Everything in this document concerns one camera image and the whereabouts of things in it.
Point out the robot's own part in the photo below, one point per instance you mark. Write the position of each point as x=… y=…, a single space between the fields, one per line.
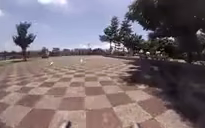
x=65 y=124

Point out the wooden fence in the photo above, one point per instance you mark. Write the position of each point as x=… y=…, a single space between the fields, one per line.
x=1 y=55

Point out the lone dark green tree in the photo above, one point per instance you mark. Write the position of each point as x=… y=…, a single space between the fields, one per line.
x=23 y=38

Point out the white bird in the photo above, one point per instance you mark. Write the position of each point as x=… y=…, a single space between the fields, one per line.
x=51 y=63
x=81 y=60

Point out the chequered red and beige paving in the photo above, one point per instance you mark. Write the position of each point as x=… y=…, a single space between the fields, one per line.
x=90 y=86

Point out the row of dark trees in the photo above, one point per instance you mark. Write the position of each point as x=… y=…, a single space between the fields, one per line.
x=163 y=23

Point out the low distant buildings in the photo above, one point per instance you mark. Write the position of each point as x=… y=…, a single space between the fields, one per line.
x=73 y=51

